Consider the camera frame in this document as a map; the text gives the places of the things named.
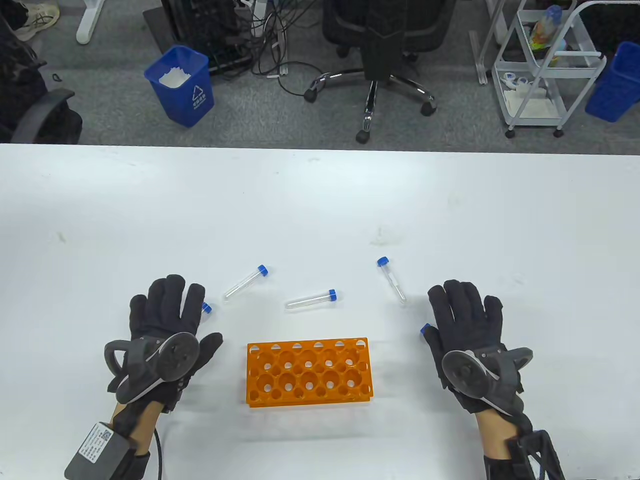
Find person's left hand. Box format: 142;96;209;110
106;274;224;416

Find white paper scraps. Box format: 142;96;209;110
159;66;191;90

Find blue recycling bin white symbol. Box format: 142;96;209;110
144;45;215;128

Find white desk leg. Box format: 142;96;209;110
470;0;508;86
76;0;106;45

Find white flat box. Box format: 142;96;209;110
506;89;555;117

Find grey hand controller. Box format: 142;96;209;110
104;332;201;405
441;346;535;416

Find orange test tube rack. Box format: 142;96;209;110
246;337;374;408

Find black office chair with armrest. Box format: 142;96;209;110
0;0;83;145

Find person's right hand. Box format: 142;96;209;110
423;279;526;416

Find white power strip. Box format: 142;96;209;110
248;0;268;38

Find white utility cart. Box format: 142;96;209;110
492;0;608;139

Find black computer tower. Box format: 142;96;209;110
143;0;253;77

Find small white blue object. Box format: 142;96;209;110
501;71;531;92

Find plain blue waste bin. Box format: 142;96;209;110
585;41;640;123

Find black office chair chrome base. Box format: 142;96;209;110
304;0;458;145

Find black lattice wrist camera mount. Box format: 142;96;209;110
505;430;566;480

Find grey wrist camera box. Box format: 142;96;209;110
64;421;137;480

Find tangle of black cables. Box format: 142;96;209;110
250;0;326;97

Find colourful plastic bottle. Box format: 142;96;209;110
529;5;568;53

